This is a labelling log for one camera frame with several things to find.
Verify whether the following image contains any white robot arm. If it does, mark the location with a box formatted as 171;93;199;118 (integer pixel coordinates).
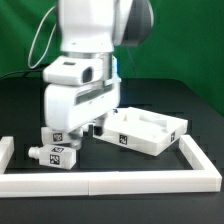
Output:
41;0;154;149

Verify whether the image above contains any black cable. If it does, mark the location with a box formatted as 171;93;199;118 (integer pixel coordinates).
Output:
0;65;56;82

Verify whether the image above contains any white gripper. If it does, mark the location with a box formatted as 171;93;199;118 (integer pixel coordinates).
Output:
44;78;121;149

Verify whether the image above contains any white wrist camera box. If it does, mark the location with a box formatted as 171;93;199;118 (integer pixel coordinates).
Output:
43;56;103;86

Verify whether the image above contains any white U-shaped fence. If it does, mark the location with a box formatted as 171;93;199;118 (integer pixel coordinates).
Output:
0;135;222;198

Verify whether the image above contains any grey looped cable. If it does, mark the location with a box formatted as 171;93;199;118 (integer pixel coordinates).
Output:
27;4;58;70

